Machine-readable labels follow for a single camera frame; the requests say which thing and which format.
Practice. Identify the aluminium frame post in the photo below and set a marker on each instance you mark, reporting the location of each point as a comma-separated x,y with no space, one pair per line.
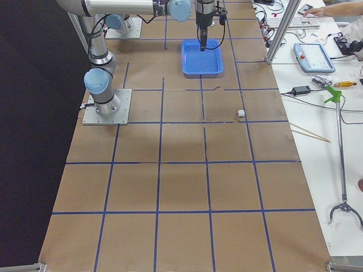
280,33

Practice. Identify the wooden chopsticks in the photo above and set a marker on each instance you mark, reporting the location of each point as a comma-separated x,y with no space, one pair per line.
302,131

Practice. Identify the brown paper table cover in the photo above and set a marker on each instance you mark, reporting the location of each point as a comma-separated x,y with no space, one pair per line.
187,185

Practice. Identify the black phone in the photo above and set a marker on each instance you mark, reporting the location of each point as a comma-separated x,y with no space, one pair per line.
304,9

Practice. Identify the blue teach pendant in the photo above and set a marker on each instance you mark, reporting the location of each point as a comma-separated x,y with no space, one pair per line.
313,58

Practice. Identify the black power adapter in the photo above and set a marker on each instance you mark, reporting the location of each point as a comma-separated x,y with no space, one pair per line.
301,90

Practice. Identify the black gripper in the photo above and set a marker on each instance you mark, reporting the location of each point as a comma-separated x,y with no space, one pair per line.
203,17

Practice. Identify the blue plastic tray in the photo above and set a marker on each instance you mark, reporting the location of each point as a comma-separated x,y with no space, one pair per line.
197,62

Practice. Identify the yellow metal tool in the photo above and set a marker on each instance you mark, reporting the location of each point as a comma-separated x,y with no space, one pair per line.
345,84

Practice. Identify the green handled reacher grabber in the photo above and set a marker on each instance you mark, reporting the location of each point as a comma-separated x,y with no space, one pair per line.
343,206

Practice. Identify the person hand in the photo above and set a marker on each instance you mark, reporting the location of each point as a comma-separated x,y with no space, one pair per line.
315,12

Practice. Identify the small white block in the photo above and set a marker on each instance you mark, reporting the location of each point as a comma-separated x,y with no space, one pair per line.
241,113

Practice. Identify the white keyboard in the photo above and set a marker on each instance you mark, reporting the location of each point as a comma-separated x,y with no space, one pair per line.
296,22

